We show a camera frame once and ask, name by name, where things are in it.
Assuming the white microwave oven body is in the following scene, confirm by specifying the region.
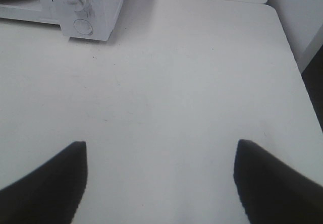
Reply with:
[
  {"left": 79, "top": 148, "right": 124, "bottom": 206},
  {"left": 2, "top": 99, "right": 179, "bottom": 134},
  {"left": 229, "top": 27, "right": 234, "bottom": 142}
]
[{"left": 1, "top": 0, "right": 124, "bottom": 41}]

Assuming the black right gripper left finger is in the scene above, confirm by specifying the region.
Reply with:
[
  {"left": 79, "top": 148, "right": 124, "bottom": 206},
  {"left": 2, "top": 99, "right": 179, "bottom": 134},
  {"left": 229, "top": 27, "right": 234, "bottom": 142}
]
[{"left": 1, "top": 141, "right": 87, "bottom": 223}]

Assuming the round white door button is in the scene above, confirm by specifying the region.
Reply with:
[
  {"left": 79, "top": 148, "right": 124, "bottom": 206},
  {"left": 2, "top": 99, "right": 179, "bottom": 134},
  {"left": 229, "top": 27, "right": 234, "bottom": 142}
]
[{"left": 74, "top": 19, "right": 93, "bottom": 35}]

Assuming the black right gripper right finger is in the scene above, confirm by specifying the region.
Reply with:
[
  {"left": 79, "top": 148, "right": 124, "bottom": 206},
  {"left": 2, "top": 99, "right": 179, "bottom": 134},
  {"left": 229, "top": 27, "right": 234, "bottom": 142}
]
[{"left": 233, "top": 139, "right": 322, "bottom": 223}]

